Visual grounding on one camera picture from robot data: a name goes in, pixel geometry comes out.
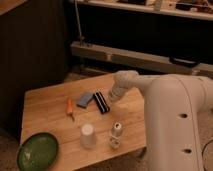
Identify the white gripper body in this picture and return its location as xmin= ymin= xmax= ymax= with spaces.
xmin=108 ymin=84 xmax=128 ymax=103

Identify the black whiteboard eraser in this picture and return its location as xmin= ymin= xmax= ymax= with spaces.
xmin=93 ymin=91 xmax=110 ymax=114

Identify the blue sponge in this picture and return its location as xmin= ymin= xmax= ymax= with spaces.
xmin=77 ymin=92 xmax=93 ymax=108

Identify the orange carrot toy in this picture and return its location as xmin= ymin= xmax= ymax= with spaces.
xmin=66 ymin=98 xmax=75 ymax=122

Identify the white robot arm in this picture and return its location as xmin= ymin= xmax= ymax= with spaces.
xmin=108 ymin=70 xmax=213 ymax=171

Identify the long grey metal case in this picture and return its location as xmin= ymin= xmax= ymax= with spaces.
xmin=70 ymin=41 xmax=213 ymax=79

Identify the small clear bottle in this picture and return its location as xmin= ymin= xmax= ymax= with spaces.
xmin=109 ymin=122 xmax=123 ymax=149

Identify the metal pole stand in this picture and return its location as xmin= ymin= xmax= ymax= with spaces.
xmin=74 ymin=0 xmax=92 ymax=47

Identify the white paper cup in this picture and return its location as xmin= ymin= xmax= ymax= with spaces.
xmin=80 ymin=124 xmax=97 ymax=148

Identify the dark cabinet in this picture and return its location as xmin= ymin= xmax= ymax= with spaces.
xmin=0 ymin=0 xmax=68 ymax=139

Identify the wooden shelf with clutter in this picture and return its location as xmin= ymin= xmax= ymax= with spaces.
xmin=69 ymin=0 xmax=213 ymax=21

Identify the green plate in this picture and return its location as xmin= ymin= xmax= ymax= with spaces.
xmin=17 ymin=132 xmax=59 ymax=171

